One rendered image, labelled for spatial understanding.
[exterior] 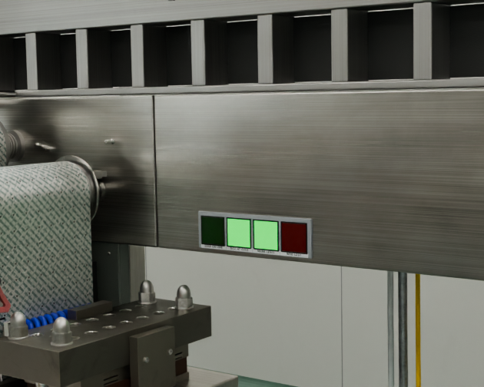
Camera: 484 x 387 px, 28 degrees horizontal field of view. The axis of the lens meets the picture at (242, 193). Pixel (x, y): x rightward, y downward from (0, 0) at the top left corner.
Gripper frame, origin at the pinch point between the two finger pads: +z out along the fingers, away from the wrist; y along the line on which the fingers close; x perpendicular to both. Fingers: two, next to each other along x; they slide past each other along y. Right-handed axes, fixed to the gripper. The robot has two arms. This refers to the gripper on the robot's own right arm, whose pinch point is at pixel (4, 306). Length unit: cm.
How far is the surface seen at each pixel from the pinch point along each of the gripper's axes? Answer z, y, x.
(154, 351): 16.9, 21.9, 0.2
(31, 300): 5.3, 0.2, 3.1
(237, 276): 254, -142, 88
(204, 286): 257, -163, 82
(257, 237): 20.2, 34.3, 24.4
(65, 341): -0.6, 17.9, -4.1
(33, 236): 0.2, 0.3, 13.8
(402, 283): 38, 55, 24
